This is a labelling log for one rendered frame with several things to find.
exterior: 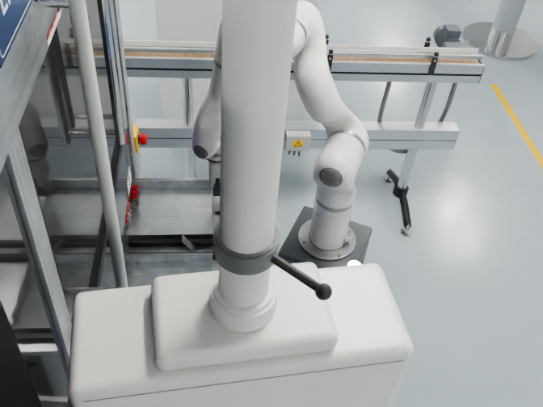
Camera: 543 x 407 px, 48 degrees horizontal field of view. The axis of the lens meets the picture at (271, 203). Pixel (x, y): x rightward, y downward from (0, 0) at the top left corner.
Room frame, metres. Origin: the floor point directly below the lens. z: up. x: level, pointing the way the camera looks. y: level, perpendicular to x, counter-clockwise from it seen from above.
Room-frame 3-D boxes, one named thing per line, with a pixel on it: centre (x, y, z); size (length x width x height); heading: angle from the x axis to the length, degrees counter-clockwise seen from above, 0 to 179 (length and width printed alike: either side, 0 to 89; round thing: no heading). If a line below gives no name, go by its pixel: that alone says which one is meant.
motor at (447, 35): (2.75, -0.80, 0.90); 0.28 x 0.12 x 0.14; 8
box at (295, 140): (2.38, -0.10, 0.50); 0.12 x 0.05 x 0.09; 98
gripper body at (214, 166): (1.51, 0.19, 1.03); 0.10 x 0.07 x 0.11; 8
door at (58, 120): (0.87, 0.39, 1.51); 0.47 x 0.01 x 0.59; 8
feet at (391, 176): (2.53, -0.70, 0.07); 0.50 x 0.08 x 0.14; 8
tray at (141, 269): (1.08, 0.32, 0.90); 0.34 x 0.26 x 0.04; 98
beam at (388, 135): (2.44, -0.11, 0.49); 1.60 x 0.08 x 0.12; 98
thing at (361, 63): (2.42, 0.04, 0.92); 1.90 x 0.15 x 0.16; 98
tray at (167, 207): (1.41, 0.36, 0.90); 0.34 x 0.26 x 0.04; 98
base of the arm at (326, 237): (1.38, -0.19, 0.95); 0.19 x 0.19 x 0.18
